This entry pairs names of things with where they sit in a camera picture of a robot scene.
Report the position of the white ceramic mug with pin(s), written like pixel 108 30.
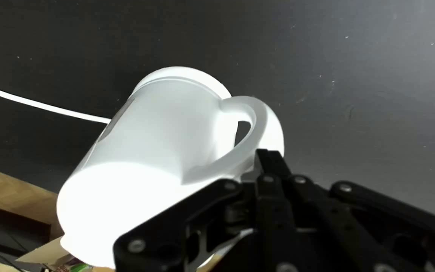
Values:
pixel 147 167

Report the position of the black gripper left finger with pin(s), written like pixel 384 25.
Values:
pixel 212 228

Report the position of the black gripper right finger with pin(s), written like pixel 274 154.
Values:
pixel 358 232

